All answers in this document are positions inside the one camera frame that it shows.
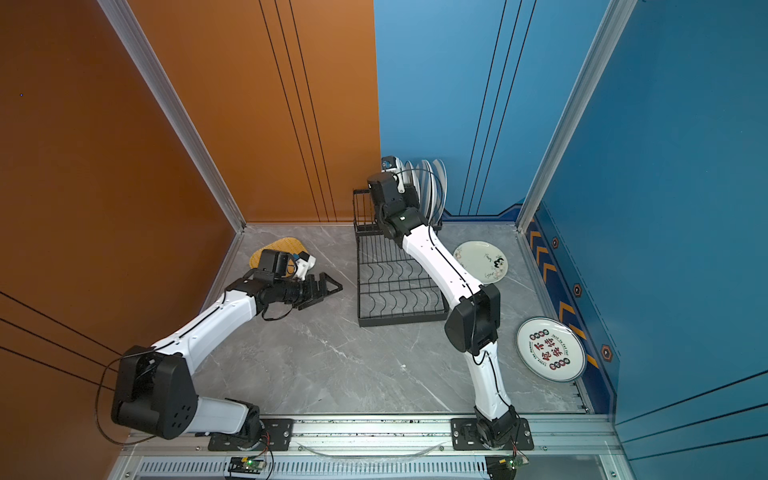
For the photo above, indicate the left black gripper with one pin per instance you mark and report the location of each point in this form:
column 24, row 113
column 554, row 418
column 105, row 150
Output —
column 314, row 295

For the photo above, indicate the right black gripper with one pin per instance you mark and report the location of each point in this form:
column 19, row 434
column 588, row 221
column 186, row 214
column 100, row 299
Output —
column 413, row 197

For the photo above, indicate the blue striped plate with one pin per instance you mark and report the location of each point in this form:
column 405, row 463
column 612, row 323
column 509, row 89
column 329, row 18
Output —
column 425, row 170
column 441, row 177

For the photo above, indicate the white green emblem plate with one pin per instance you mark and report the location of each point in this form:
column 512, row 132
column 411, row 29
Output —
column 413, row 176

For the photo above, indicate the black wire dish rack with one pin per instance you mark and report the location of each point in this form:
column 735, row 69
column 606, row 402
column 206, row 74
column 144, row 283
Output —
column 392, row 287

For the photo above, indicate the white plate red characters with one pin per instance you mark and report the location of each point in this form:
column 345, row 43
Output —
column 551, row 350

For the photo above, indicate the orange sunburst round plate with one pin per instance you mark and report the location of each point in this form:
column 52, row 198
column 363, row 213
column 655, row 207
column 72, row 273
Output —
column 403, row 183

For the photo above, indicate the green red rimmed plate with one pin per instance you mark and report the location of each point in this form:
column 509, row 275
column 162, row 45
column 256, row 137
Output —
column 437, row 193

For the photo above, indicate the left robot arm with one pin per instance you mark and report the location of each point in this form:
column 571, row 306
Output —
column 154, row 391

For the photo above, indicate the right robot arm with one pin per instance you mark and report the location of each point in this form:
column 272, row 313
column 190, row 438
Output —
column 475, row 308

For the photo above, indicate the yellow woven square plate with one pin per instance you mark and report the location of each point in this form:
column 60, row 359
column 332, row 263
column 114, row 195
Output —
column 287, row 244

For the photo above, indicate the white floral plate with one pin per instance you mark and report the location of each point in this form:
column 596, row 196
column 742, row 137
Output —
column 482, row 260

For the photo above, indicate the left circuit board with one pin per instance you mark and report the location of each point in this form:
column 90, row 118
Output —
column 247, row 467

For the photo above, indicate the circuit board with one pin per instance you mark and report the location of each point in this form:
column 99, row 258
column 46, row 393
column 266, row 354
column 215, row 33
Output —
column 247, row 467
column 504, row 467

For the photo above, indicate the right circuit board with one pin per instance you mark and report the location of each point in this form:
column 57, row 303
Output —
column 504, row 467

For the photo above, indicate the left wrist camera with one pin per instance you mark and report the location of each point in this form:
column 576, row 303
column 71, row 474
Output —
column 303, row 262

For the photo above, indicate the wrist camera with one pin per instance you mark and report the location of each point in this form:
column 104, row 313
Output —
column 390, row 163
column 303, row 262

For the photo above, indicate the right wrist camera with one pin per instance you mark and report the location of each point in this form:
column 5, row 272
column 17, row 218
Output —
column 390, row 163

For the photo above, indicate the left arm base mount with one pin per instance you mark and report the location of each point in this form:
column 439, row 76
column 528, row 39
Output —
column 273, row 434

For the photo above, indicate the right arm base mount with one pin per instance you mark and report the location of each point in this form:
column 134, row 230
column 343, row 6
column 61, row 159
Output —
column 472, row 434

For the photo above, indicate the aluminium front rail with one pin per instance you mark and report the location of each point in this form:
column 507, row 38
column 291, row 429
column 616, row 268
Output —
column 416, row 435

